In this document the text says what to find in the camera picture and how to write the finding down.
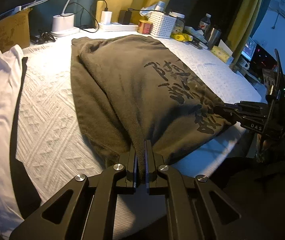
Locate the white charger adapter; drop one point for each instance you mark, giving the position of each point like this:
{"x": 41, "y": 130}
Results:
{"x": 106, "y": 17}

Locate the white power strip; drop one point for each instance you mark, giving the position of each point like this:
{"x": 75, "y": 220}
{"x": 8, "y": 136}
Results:
{"x": 118, "y": 27}

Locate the red gold tin can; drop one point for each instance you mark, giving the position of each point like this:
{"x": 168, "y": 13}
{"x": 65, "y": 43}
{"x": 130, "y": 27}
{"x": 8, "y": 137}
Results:
{"x": 144, "y": 27}

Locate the brown cardboard box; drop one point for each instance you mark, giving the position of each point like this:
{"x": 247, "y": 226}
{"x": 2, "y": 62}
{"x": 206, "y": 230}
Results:
{"x": 15, "y": 30}

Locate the computer monitor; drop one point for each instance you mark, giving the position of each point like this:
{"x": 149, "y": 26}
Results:
{"x": 249, "y": 49}

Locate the olive brown printed t-shirt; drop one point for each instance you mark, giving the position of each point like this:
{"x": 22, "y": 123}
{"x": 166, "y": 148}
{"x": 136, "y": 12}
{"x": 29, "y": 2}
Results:
{"x": 131, "y": 89}

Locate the plastic water bottle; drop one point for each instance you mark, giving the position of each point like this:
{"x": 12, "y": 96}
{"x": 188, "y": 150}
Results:
{"x": 205, "y": 23}

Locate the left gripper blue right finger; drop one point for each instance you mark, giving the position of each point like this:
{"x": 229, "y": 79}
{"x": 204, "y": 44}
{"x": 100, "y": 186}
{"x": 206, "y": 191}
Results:
{"x": 154, "y": 182}

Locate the white perforated plastic basket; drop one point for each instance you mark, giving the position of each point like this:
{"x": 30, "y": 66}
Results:
{"x": 162, "y": 24}

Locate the white textured bed cover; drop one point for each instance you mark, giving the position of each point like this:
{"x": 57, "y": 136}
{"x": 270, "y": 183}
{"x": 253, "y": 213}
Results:
{"x": 51, "y": 147}

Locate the dark green curtain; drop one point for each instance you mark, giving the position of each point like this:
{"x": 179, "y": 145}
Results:
{"x": 40, "y": 18}

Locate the steel tumbler cup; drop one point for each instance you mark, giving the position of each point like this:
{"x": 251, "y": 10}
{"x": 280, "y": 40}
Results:
{"x": 212, "y": 35}

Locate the black charger block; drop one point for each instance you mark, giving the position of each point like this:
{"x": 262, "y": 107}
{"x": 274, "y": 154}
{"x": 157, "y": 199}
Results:
{"x": 124, "y": 17}

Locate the yellow tissue box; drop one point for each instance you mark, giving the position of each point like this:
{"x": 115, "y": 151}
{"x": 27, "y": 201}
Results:
{"x": 223, "y": 52}

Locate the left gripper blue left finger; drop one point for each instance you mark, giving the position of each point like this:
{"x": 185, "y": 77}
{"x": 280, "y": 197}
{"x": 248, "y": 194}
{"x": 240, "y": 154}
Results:
{"x": 130, "y": 162}

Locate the clear jar white lid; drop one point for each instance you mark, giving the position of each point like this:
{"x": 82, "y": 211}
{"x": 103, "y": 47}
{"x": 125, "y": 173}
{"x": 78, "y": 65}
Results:
{"x": 179, "y": 22}

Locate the white desk lamp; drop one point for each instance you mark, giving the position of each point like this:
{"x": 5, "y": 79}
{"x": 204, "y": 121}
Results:
{"x": 63, "y": 24}

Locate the black computer tower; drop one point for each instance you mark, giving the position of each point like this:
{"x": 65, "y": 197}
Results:
{"x": 261, "y": 60}

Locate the yellow snack bag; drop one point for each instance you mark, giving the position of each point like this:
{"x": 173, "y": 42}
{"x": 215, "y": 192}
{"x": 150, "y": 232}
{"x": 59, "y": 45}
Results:
{"x": 182, "y": 37}

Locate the white folded garment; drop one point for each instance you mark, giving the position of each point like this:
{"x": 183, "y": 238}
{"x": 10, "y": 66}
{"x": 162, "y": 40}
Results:
{"x": 11, "y": 69}

